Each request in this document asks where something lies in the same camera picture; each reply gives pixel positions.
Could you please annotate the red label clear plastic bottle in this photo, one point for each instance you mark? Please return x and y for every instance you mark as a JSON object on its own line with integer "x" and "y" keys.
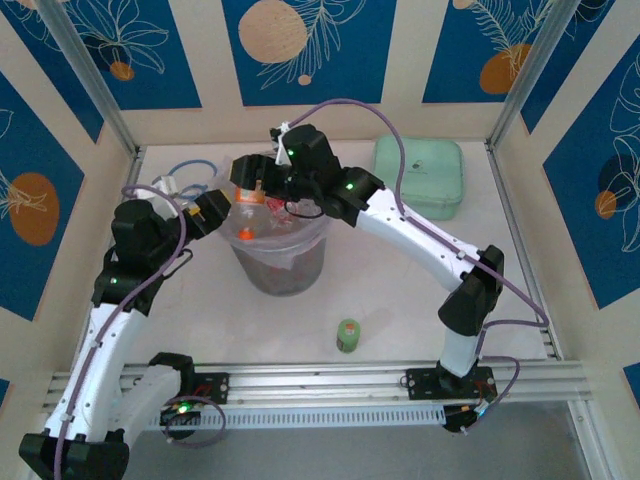
{"x": 276, "y": 207}

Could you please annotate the orange label orange cap bottle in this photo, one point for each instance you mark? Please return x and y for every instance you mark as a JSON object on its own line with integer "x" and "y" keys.
{"x": 250, "y": 196}

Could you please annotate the aluminium frame post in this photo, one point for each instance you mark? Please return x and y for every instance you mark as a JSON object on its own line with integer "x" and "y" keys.
{"x": 539, "y": 62}
{"x": 82, "y": 60}

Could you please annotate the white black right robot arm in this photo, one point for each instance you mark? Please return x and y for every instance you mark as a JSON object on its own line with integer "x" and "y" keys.
{"x": 425, "y": 240}

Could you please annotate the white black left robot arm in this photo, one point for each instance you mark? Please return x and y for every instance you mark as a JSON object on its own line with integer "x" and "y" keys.
{"x": 100, "y": 360}

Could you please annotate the blue tube stethoscope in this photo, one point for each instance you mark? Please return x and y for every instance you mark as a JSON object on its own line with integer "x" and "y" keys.
{"x": 192, "y": 161}

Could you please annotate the aluminium side rail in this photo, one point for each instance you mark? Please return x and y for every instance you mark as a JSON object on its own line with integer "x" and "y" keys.
{"x": 131, "y": 175}
{"x": 587, "y": 445}

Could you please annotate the clear plastic bin liner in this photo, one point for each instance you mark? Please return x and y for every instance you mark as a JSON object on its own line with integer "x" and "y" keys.
{"x": 300, "y": 250}

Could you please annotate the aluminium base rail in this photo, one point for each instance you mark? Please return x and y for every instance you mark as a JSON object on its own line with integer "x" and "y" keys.
{"x": 320, "y": 385}

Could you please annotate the mint green case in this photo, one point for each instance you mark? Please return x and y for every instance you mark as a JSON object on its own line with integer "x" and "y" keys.
{"x": 425, "y": 185}

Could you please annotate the green can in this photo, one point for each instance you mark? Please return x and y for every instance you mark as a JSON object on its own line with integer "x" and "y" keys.
{"x": 348, "y": 336}

